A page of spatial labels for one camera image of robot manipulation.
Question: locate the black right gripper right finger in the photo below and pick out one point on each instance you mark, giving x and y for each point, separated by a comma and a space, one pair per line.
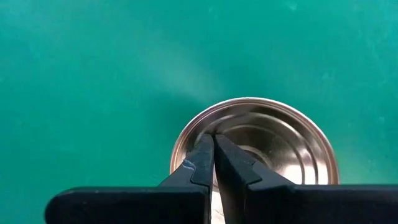
295, 205

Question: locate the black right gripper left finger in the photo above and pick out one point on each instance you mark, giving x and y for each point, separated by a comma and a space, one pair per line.
124, 205

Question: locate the pale gold lid can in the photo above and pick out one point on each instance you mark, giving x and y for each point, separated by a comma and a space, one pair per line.
280, 133

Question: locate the green table mat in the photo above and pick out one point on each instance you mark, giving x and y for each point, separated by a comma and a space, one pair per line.
93, 77

